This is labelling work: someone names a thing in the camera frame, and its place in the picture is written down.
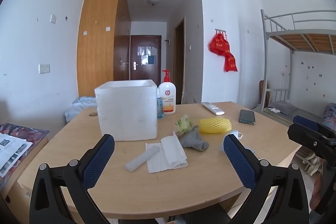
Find small blue bottle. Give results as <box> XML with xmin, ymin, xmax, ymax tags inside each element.
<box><xmin>157</xmin><ymin>89</ymin><xmax>165</xmax><ymax>119</ymax></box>

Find dark smartphone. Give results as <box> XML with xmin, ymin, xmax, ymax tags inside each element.
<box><xmin>239</xmin><ymin>109</ymin><xmax>256</xmax><ymax>125</ymax></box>

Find dark brown entrance door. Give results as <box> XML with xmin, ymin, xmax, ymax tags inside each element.
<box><xmin>130</xmin><ymin>35</ymin><xmax>162</xmax><ymax>84</ymax></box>

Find grey sock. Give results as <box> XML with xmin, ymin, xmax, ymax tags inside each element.
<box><xmin>178</xmin><ymin>126</ymin><xmax>209</xmax><ymax>152</ymax></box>

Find light-coloured shoes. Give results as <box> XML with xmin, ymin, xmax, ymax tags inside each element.
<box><xmin>302</xmin><ymin>153</ymin><xmax>321</xmax><ymax>176</ymax></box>

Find white remote control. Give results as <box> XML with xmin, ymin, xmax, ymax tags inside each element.
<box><xmin>201</xmin><ymin>101</ymin><xmax>225</xmax><ymax>116</ymax></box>

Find white foam box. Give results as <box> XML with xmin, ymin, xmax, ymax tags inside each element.
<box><xmin>94</xmin><ymin>79</ymin><xmax>159</xmax><ymax>142</ymax></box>

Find patterned quilt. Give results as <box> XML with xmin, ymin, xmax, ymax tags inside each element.
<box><xmin>322</xmin><ymin>103</ymin><xmax>336</xmax><ymax>131</ymax></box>

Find white pump lotion bottle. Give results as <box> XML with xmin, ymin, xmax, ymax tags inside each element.
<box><xmin>158</xmin><ymin>70</ymin><xmax>177</xmax><ymax>115</ymax></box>

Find grey blanket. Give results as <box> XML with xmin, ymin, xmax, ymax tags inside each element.
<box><xmin>268</xmin><ymin>101</ymin><xmax>297</xmax><ymax>115</ymax></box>

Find red printed bag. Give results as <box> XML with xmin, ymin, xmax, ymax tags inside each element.
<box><xmin>209</xmin><ymin>32</ymin><xmax>229</xmax><ymax>56</ymax></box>
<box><xmin>224</xmin><ymin>52</ymin><xmax>238</xmax><ymax>73</ymax></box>

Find green tissue packet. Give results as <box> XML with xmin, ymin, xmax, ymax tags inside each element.
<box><xmin>172</xmin><ymin>114</ymin><xmax>195</xmax><ymax>136</ymax></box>

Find yellow foam fruit net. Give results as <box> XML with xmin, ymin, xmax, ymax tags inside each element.
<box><xmin>198</xmin><ymin>117</ymin><xmax>233</xmax><ymax>134</ymax></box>

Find grey metal bunk bed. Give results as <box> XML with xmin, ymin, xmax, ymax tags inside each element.
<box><xmin>260</xmin><ymin>9</ymin><xmax>336</xmax><ymax>132</ymax></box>

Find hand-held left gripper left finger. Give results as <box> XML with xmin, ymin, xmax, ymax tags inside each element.
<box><xmin>29</xmin><ymin>134</ymin><xmax>116</xmax><ymax>224</ymax></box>

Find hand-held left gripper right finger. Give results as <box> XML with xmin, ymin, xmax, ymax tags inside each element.
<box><xmin>223</xmin><ymin>134</ymin><xmax>310</xmax><ymax>224</ymax></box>

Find white foam sheet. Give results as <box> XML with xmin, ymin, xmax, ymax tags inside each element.
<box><xmin>125</xmin><ymin>147</ymin><xmax>160</xmax><ymax>172</ymax></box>

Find brown side door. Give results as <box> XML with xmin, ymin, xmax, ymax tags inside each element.
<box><xmin>174</xmin><ymin>17</ymin><xmax>186</xmax><ymax>105</ymax></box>

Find printed blanket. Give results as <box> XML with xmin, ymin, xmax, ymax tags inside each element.
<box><xmin>0</xmin><ymin>123</ymin><xmax>50</xmax><ymax>188</ymax></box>

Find white paper towel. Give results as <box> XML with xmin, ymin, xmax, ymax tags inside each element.
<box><xmin>146</xmin><ymin>135</ymin><xmax>189</xmax><ymax>174</ymax></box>

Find brown wooden board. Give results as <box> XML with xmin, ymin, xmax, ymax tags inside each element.
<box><xmin>259</xmin><ymin>80</ymin><xmax>271</xmax><ymax>111</ymax></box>

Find glossy door notice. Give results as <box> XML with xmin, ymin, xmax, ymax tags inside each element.
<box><xmin>137</xmin><ymin>46</ymin><xmax>157</xmax><ymax>65</ymax></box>

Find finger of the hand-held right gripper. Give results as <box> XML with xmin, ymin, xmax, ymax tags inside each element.
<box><xmin>287</xmin><ymin>123</ymin><xmax>336</xmax><ymax>153</ymax></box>
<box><xmin>293</xmin><ymin>115</ymin><xmax>336</xmax><ymax>134</ymax></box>

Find white printed leaflet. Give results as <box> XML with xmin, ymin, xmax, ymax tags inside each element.
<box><xmin>0</xmin><ymin>133</ymin><xmax>33</xmax><ymax>178</ymax></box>

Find wooden wardrobe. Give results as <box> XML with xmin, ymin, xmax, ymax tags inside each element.
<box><xmin>77</xmin><ymin>0</ymin><xmax>132</xmax><ymax>98</ymax></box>

